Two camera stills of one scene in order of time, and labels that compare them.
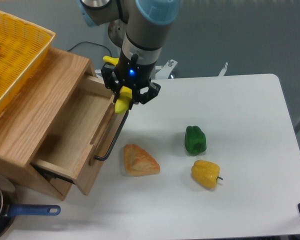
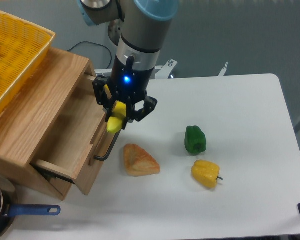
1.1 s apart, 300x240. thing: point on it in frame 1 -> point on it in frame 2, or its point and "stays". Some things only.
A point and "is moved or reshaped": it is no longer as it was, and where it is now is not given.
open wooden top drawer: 76,146 stays
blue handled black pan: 3,207 stays
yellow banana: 126,93 is moved or reshaped
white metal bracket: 222,73 stays
